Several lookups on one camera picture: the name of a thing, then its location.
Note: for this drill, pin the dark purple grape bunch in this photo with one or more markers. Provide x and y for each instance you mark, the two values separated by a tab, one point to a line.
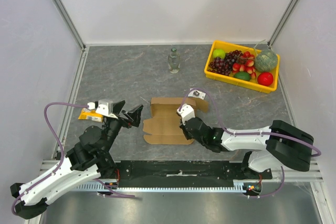
222	66

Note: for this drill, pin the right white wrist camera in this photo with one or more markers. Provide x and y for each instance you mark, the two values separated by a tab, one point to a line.
186	112

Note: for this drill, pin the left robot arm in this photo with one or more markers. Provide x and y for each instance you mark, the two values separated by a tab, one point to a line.
89	159

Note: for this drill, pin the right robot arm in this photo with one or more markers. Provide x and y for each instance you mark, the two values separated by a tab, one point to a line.
279	144

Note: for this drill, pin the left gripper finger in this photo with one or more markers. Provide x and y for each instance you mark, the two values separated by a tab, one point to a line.
118	107
135	115

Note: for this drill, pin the green apple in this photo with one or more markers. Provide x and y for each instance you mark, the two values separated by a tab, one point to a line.
219	53

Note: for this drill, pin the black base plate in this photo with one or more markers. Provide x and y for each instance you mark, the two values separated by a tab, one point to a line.
183	173

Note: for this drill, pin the red apple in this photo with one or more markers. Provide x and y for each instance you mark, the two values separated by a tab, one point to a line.
265	79

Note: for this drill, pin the clear glass bottle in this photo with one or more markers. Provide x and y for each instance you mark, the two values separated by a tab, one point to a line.
174	61

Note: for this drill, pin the small white packet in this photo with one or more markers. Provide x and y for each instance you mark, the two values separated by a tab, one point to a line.
197	94

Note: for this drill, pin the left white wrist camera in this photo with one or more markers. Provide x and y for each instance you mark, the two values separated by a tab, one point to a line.
103	107

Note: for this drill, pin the aluminium frame rail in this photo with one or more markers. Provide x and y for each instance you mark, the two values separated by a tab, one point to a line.
291	176

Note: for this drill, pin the red cherry cluster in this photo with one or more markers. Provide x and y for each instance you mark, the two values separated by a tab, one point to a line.
244	61

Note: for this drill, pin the yellow plastic bin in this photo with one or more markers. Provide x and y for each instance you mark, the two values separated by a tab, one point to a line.
252	84

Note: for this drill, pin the brown cardboard box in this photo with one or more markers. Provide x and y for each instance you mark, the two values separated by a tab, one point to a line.
163	128

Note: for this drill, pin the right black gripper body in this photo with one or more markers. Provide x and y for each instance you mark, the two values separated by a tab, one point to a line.
185	127

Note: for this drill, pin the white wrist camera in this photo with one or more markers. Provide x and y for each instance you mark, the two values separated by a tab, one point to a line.
186	112
103	107

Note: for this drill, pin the white cable duct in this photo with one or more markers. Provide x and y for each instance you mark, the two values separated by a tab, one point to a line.
170	187

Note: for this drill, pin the yellow snack packet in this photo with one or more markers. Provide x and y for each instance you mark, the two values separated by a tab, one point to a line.
90	115

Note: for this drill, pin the green netted melon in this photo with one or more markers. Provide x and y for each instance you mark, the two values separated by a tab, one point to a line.
266	61

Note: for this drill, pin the green avocado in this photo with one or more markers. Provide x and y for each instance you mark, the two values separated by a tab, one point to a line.
242	75

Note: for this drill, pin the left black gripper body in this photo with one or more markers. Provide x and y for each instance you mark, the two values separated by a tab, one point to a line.
124	121

